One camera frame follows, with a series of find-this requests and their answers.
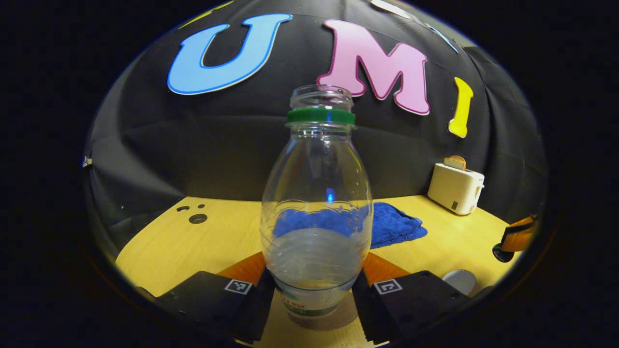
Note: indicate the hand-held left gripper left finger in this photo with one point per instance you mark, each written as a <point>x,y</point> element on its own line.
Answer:
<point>256,311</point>

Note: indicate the toast slice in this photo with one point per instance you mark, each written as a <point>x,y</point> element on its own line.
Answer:
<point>455,162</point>

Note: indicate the white toaster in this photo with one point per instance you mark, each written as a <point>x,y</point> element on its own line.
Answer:
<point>454,188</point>

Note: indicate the black teacup lid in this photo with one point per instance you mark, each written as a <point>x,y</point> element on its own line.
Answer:
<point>502,253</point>

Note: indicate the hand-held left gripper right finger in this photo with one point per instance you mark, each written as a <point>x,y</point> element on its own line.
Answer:
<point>372,314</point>

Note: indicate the clear plastic water bottle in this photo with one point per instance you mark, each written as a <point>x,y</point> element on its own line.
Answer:
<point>316,193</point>

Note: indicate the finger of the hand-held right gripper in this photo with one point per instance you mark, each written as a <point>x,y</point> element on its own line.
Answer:
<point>520,237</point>

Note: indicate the blue folded towel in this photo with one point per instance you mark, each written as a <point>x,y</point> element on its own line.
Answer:
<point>394,224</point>

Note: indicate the black backdrop cloth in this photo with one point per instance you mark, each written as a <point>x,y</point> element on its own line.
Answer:
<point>193,145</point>

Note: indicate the white clip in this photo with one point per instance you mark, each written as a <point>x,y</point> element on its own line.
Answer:
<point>87,162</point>

